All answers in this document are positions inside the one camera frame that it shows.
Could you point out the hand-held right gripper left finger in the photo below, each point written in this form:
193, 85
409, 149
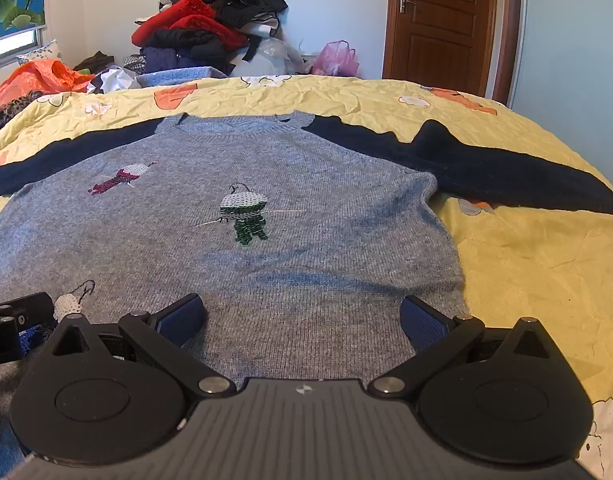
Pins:
182, 316

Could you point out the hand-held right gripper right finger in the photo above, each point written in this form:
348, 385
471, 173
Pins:
422, 325

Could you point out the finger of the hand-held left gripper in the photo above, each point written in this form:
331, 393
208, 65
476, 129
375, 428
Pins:
29, 307

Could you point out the grey sweater with navy sleeves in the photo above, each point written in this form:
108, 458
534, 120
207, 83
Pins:
311, 260

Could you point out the yellow printed quilt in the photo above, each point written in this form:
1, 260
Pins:
536, 260

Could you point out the leopard print cloth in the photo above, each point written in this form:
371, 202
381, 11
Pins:
21, 105

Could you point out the orange plastic bag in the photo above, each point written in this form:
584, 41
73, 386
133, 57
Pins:
41, 77

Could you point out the light blue knit cloth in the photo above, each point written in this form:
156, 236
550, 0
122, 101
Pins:
181, 76

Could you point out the white crumpled plastic bag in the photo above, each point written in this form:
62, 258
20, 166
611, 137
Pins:
114, 80

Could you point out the dark brown cloth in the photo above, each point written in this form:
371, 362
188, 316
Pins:
94, 62

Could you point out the floral pillow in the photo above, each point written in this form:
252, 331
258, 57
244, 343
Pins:
44, 52

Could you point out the checkered cloth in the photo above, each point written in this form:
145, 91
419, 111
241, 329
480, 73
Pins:
135, 63

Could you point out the window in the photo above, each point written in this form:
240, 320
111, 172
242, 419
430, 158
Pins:
11, 44

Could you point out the dark navy garment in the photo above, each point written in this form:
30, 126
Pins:
186, 47

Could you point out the clear plastic bag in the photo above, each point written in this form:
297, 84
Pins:
276, 55

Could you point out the pink plastic bag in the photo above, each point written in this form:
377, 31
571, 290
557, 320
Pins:
336, 60

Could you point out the red garment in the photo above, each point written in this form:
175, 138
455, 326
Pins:
186, 17

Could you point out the brown wooden door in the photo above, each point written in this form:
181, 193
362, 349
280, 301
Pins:
441, 25

